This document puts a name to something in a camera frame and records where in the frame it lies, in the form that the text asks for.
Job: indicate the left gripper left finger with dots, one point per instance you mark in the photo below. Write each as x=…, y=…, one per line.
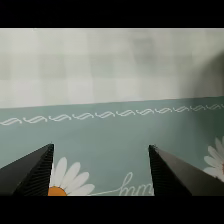
x=31, y=175

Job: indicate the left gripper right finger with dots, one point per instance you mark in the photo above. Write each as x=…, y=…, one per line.
x=176, y=176

